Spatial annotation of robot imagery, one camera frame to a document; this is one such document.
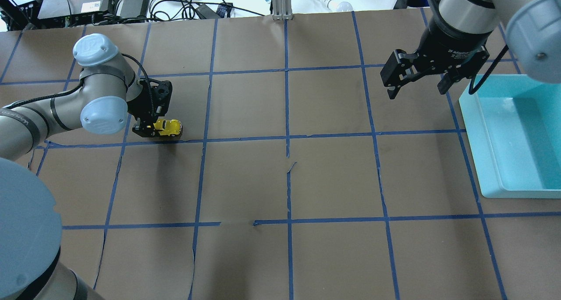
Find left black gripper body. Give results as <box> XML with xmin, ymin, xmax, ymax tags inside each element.
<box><xmin>128</xmin><ymin>80</ymin><xmax>173</xmax><ymax>130</ymax></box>

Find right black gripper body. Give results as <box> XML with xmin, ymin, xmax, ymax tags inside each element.
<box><xmin>380</xmin><ymin>19</ymin><xmax>490</xmax><ymax>86</ymax></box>

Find yellow beetle toy car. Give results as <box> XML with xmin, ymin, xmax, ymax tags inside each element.
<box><xmin>153</xmin><ymin>119</ymin><xmax>182</xmax><ymax>137</ymax></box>

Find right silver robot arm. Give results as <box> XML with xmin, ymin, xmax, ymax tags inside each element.
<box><xmin>380</xmin><ymin>0</ymin><xmax>560</xmax><ymax>100</ymax></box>

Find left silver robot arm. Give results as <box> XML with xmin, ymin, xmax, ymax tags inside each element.
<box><xmin>1</xmin><ymin>33</ymin><xmax>172</xmax><ymax>300</ymax></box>

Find teal plastic bin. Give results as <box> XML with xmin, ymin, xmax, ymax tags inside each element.
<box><xmin>459</xmin><ymin>74</ymin><xmax>561</xmax><ymax>199</ymax></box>

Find black power adapter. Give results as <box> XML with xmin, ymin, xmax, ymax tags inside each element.
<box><xmin>117</xmin><ymin>0</ymin><xmax>149</xmax><ymax>18</ymax></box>

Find light bulb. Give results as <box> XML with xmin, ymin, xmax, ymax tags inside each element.
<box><xmin>316</xmin><ymin>0</ymin><xmax>353</xmax><ymax>12</ymax></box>

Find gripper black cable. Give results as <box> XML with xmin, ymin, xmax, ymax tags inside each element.
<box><xmin>468</xmin><ymin>46</ymin><xmax>509</xmax><ymax>95</ymax></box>

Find aluminium frame post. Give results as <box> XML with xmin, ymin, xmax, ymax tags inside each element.
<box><xmin>270</xmin><ymin>0</ymin><xmax>293</xmax><ymax>20</ymax></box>

